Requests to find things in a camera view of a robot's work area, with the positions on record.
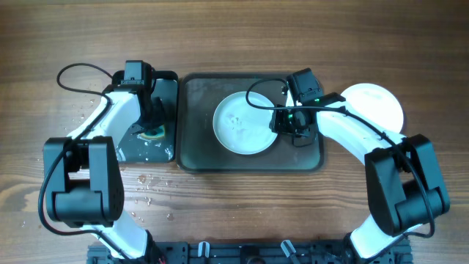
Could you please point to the white plate top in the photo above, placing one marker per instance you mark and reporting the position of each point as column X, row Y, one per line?
column 377, row 104

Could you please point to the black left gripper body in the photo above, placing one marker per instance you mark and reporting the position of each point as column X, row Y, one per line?
column 153, row 119

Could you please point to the large dark tray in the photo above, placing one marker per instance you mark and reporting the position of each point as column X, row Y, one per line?
column 198, row 150

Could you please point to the white plate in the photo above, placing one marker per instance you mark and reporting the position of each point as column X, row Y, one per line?
column 241, row 123
column 377, row 104

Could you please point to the small black tray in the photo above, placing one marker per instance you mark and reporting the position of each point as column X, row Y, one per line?
column 132, row 150

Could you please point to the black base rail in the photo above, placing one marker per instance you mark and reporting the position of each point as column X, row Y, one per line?
column 315, row 252

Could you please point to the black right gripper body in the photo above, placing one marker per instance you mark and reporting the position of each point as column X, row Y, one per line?
column 277, row 122

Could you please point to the green yellow sponge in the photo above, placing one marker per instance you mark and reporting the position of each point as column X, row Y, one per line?
column 153, row 134

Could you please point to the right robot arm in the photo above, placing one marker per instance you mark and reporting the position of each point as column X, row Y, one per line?
column 404, row 184

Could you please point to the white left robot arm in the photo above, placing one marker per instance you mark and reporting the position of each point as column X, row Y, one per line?
column 82, row 191

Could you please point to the white plate bottom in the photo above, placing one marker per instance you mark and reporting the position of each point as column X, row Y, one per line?
column 241, row 123

